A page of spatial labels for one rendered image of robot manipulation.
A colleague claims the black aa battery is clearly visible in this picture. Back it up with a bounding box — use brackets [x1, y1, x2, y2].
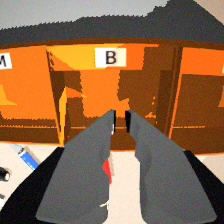
[0, 171, 10, 182]

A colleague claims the orange bin labelled b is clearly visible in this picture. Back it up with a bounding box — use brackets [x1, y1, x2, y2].
[0, 38, 224, 156]

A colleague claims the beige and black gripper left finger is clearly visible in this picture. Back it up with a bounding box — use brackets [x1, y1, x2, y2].
[0, 109, 116, 224]

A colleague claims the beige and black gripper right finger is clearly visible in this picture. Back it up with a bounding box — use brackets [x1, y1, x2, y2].
[125, 109, 224, 224]

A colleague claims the white domino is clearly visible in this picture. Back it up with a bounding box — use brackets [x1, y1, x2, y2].
[0, 194, 5, 206]

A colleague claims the blue battery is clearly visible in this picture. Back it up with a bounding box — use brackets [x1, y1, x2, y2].
[18, 149, 39, 170]

